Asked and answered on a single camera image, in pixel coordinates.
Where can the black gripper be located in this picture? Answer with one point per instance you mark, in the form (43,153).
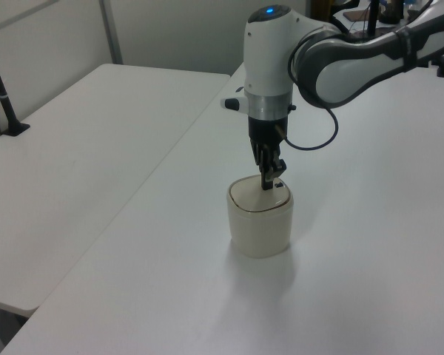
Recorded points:
(264,129)

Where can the cream trash bin lid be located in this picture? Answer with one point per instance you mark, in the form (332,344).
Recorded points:
(253,197)

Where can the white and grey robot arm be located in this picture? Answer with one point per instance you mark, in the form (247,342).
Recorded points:
(340,63)

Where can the cream trash bin body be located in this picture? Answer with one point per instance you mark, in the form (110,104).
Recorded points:
(260,233)

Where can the cluttered background desk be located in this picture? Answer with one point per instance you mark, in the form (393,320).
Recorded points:
(355,16)

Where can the thin black background pole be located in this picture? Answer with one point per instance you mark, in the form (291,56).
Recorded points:
(372,16)

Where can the adjacent white table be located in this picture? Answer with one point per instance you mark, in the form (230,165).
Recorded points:
(77,159)

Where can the grey partition post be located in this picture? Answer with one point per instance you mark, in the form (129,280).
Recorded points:
(111,31)

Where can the black camera pole with clamp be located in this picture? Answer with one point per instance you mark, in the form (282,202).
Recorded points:
(3,100)

